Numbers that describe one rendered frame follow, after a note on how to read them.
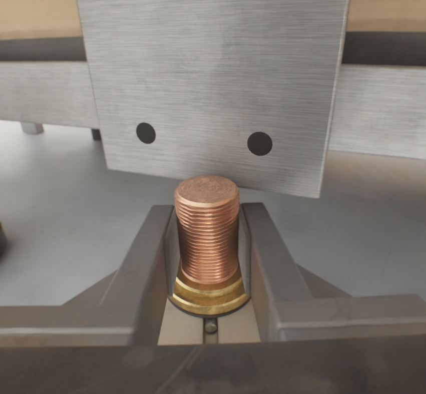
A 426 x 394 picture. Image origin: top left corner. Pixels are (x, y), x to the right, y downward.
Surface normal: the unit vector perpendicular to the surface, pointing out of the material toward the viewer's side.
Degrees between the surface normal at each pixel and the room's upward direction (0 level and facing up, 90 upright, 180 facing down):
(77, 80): 90
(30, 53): 90
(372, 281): 180
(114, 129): 90
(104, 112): 90
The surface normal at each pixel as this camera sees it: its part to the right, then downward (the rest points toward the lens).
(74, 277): -0.02, -0.89
